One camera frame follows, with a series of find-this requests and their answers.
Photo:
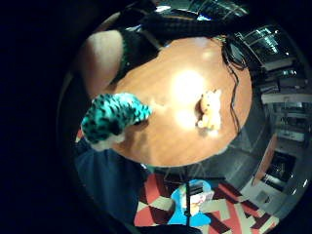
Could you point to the black tripod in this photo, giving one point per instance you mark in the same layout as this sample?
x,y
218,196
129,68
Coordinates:
x,y
187,198

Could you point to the grey shelving unit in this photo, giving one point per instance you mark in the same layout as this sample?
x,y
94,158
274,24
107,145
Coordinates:
x,y
282,84

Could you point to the person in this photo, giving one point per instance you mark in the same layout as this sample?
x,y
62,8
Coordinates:
x,y
109,182

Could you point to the wooden cabinet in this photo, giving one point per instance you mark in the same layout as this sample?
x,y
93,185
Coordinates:
x,y
267,162

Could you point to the teal spotted soft toy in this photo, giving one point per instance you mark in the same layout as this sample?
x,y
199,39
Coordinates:
x,y
110,115

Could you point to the yellow soft toy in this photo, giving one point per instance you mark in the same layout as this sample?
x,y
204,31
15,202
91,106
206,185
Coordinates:
x,y
210,109

